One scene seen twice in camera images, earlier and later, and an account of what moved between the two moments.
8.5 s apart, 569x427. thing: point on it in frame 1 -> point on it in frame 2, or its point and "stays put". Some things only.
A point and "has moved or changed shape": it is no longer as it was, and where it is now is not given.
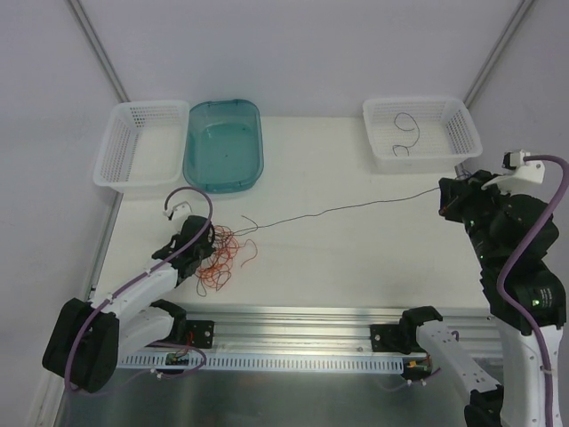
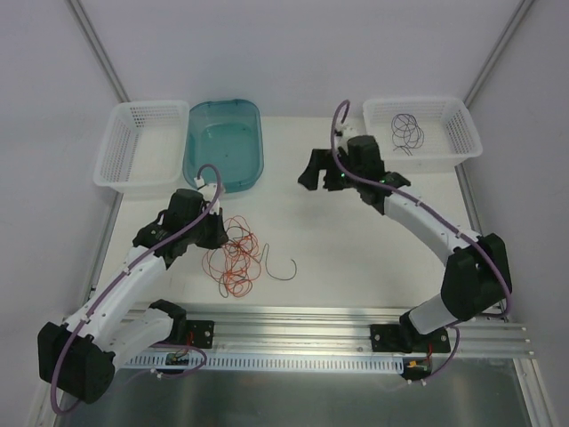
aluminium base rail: x=322 y=330 stays put
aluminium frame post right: x=498 y=52 stays put
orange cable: x=217 y=269 has moved or changed shape
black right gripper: x=451 y=200 -> x=329 y=171
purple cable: x=258 y=227 -> x=406 y=132
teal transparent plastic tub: x=223 y=150 stays put
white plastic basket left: x=141 y=145 stays put
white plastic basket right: x=420 y=135 stays put
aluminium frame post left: x=101 y=52 stays put
